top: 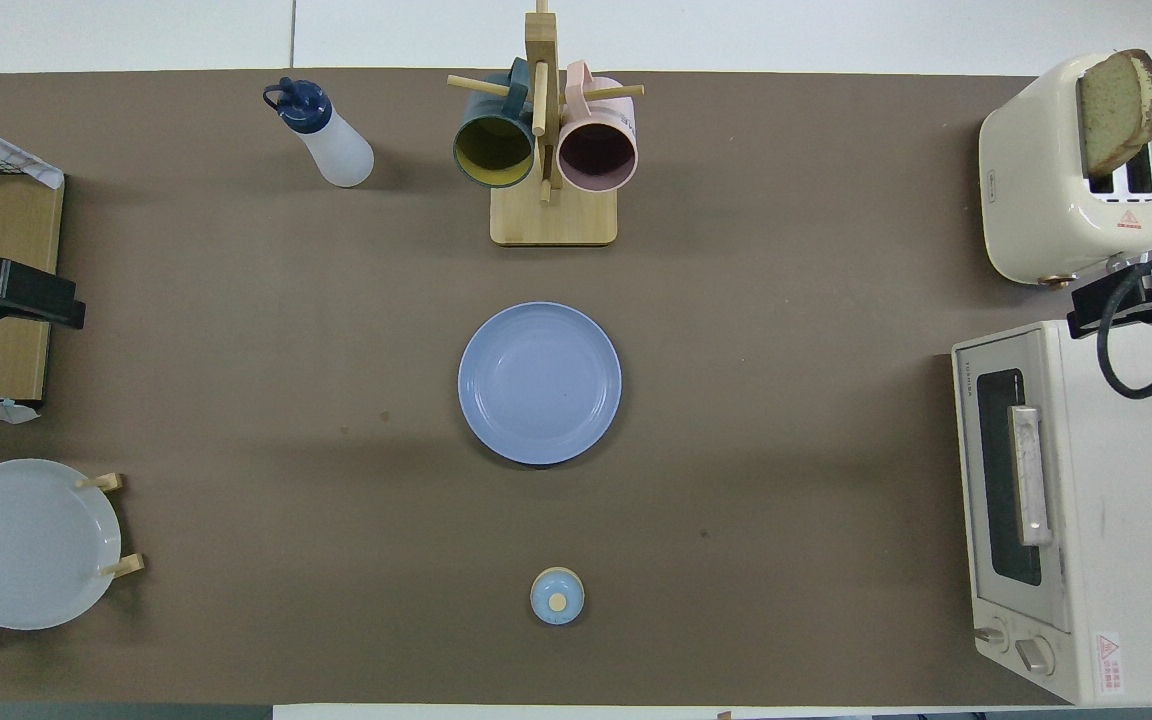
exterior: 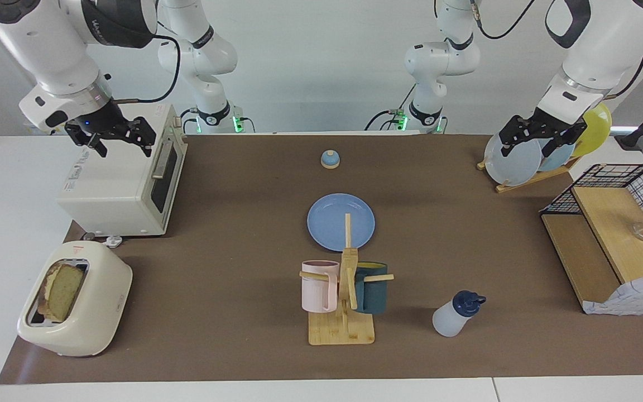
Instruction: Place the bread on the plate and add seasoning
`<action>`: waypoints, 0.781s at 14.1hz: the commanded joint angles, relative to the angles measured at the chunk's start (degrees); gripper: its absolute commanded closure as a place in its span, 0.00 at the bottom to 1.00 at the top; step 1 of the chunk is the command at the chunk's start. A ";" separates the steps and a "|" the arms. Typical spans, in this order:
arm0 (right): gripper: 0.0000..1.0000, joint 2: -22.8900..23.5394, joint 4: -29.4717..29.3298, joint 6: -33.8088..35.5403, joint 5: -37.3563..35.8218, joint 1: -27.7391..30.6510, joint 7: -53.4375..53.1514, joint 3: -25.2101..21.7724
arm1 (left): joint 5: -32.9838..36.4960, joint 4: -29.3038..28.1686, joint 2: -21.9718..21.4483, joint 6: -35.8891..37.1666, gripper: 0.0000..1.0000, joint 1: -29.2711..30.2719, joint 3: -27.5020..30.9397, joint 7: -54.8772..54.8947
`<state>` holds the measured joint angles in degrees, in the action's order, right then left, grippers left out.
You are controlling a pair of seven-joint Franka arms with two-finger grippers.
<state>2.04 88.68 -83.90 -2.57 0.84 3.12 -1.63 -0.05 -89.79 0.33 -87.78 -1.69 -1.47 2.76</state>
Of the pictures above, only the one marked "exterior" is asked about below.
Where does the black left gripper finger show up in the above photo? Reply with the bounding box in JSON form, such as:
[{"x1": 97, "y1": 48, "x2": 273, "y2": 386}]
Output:
[
  {"x1": 542, "y1": 123, "x2": 587, "y2": 158},
  {"x1": 500, "y1": 116, "x2": 526, "y2": 157}
]

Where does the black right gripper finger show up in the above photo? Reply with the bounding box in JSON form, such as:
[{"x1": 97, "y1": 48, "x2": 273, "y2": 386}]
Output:
[
  {"x1": 66, "y1": 127, "x2": 108, "y2": 158},
  {"x1": 126, "y1": 117, "x2": 157, "y2": 157}
]

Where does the toasted bread slice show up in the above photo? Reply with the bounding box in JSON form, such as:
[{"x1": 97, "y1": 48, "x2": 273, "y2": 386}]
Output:
[{"x1": 39, "y1": 262, "x2": 85, "y2": 323}]

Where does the seasoning bottle navy cap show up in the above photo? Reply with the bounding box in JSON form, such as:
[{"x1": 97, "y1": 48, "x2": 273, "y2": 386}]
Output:
[{"x1": 432, "y1": 290, "x2": 487, "y2": 337}]

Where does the light blue round plate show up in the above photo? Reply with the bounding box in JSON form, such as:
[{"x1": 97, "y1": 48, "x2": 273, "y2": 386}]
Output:
[{"x1": 536, "y1": 137, "x2": 576, "y2": 172}]

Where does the yellow round plate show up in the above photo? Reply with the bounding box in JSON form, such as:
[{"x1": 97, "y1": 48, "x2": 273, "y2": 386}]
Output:
[{"x1": 570, "y1": 103, "x2": 612, "y2": 158}]

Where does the grey round plate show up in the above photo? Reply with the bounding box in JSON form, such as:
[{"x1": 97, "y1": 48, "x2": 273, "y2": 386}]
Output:
[{"x1": 484, "y1": 133, "x2": 543, "y2": 186}]

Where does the wooden plate rack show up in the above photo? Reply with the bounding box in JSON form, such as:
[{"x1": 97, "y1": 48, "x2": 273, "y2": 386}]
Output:
[{"x1": 477, "y1": 156, "x2": 582, "y2": 194}]

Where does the white toaster oven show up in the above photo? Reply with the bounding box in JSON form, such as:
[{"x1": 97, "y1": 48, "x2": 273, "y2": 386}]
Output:
[{"x1": 56, "y1": 103, "x2": 188, "y2": 237}]

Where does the brown table mat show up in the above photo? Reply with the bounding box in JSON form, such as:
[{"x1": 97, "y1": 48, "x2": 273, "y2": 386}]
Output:
[{"x1": 0, "y1": 134, "x2": 643, "y2": 385}]

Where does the cream two-slot toaster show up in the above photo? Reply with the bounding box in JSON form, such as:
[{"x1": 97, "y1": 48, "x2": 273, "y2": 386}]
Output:
[{"x1": 17, "y1": 241, "x2": 133, "y2": 357}]

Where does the dark teal mug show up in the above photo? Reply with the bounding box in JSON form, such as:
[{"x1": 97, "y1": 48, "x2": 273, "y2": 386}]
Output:
[{"x1": 353, "y1": 262, "x2": 389, "y2": 314}]

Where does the pink ribbed mug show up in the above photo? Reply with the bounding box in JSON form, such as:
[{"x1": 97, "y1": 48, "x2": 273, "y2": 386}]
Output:
[{"x1": 301, "y1": 260, "x2": 340, "y2": 313}]

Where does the wooden mug rack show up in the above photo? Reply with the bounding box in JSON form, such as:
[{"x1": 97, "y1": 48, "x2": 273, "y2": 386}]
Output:
[{"x1": 299, "y1": 213, "x2": 395, "y2": 346}]

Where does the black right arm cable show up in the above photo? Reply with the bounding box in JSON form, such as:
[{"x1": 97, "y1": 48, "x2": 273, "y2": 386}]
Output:
[{"x1": 114, "y1": 33, "x2": 181, "y2": 106}]

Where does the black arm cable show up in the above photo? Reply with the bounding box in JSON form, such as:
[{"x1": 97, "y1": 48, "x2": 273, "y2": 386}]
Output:
[
  {"x1": 469, "y1": 0, "x2": 643, "y2": 101},
  {"x1": 114, "y1": 33, "x2": 181, "y2": 106}
]

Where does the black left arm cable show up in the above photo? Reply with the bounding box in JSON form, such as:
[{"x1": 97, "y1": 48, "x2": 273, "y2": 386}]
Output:
[{"x1": 469, "y1": 0, "x2": 643, "y2": 101}]

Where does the wooden shelf black wire frame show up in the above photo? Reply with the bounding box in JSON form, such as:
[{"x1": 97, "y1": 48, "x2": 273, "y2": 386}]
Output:
[{"x1": 540, "y1": 164, "x2": 643, "y2": 313}]

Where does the black left base cable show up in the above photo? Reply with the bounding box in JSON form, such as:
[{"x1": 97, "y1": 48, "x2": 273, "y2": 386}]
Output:
[{"x1": 364, "y1": 84, "x2": 415, "y2": 132}]

